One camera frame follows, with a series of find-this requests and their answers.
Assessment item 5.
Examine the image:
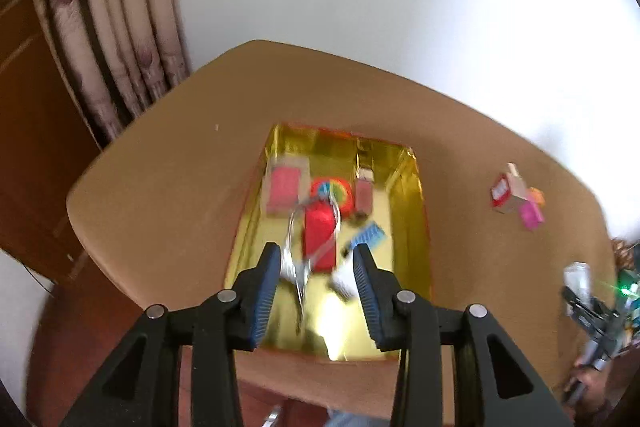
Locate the pink eraser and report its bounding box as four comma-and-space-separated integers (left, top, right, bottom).
266, 156, 310, 215

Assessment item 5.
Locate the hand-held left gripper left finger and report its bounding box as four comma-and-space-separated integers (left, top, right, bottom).
60, 242, 282, 427

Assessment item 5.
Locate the red tin box gold inside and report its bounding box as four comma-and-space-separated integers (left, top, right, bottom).
222, 123, 433, 364

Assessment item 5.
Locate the person's leg in jeans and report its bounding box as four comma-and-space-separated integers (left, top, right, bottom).
327, 409, 396, 427

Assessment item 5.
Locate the beige leaf print curtain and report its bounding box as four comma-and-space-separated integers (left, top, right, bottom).
27, 0, 193, 148

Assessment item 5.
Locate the small pink box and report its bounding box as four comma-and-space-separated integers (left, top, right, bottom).
519, 202, 546, 230

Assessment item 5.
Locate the blue ridged plastic piece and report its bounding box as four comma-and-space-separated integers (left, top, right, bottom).
341, 221, 387, 254

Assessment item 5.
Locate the red and wooden small box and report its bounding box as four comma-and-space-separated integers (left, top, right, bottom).
490, 163, 530, 212

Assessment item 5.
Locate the silver metal clip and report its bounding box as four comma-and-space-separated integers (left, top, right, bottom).
280, 199, 343, 324

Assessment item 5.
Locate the red tape measure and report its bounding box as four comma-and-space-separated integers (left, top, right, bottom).
310, 178, 352, 212

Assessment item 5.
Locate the red rectangular box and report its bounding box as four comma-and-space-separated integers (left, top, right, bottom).
302, 201, 337, 272

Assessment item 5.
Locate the clear plastic box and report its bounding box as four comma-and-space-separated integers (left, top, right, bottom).
564, 262, 593, 298

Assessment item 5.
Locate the thin black cable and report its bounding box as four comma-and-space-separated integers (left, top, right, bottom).
20, 261, 55, 298

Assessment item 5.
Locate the brown wooden door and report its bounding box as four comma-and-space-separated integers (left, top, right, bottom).
0, 0, 107, 288

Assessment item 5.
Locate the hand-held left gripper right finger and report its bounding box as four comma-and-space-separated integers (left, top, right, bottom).
352, 244, 573, 427

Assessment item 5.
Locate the small white cube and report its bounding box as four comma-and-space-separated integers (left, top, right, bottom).
330, 259, 358, 300

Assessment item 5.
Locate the gold and pink lipstick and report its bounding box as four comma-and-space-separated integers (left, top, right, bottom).
354, 167, 376, 215

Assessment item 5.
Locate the person's right hand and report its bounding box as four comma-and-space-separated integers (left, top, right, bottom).
564, 359, 618, 414

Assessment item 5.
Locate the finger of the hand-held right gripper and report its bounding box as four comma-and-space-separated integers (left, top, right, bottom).
560, 286, 603, 325

